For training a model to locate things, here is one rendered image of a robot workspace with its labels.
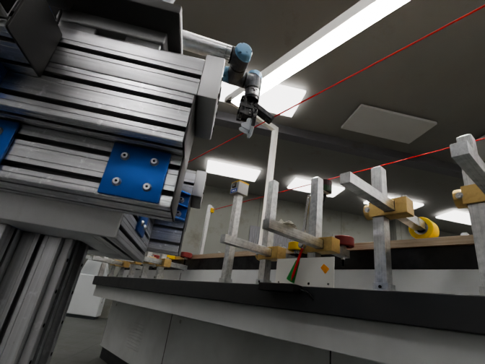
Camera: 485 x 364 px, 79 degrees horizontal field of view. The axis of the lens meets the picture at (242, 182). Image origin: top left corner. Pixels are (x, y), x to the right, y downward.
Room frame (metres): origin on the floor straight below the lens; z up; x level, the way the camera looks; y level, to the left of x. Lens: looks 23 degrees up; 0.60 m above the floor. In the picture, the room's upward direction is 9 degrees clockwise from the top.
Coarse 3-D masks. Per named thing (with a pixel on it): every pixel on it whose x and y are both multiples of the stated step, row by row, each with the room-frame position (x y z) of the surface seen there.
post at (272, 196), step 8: (272, 184) 1.25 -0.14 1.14; (272, 192) 1.25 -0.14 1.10; (272, 200) 1.25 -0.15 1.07; (272, 208) 1.25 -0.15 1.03; (272, 216) 1.26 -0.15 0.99; (264, 232) 1.27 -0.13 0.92; (264, 240) 1.26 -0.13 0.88; (272, 240) 1.27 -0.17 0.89; (264, 264) 1.25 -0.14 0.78; (264, 272) 1.25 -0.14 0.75
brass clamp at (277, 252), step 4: (272, 248) 1.21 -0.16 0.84; (276, 248) 1.19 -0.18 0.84; (280, 248) 1.20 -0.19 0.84; (284, 248) 1.21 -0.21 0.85; (272, 252) 1.21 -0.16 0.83; (276, 252) 1.19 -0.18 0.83; (280, 252) 1.20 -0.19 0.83; (284, 252) 1.21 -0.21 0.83; (256, 256) 1.29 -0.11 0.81; (260, 256) 1.27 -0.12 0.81; (264, 256) 1.24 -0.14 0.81; (268, 256) 1.22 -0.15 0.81; (272, 256) 1.21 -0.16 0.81; (276, 256) 1.19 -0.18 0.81; (280, 256) 1.20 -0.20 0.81; (284, 256) 1.21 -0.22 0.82; (272, 260) 1.25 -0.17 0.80; (276, 260) 1.23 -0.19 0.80
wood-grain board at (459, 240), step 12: (396, 240) 1.02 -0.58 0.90; (408, 240) 0.99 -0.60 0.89; (420, 240) 0.96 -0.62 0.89; (432, 240) 0.93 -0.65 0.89; (444, 240) 0.90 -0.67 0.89; (456, 240) 0.88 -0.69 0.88; (468, 240) 0.85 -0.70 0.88; (240, 252) 1.71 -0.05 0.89; (252, 252) 1.63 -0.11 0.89; (288, 252) 1.43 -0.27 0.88
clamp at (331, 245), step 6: (324, 240) 1.01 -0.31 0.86; (330, 240) 0.99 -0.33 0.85; (336, 240) 1.00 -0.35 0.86; (306, 246) 1.07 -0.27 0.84; (324, 246) 1.01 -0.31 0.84; (330, 246) 0.99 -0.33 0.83; (336, 246) 1.00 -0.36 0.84; (306, 252) 1.08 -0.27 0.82; (312, 252) 1.06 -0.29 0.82; (318, 252) 1.05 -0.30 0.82; (324, 252) 1.03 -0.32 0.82; (330, 252) 1.02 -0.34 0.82; (336, 252) 1.01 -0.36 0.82
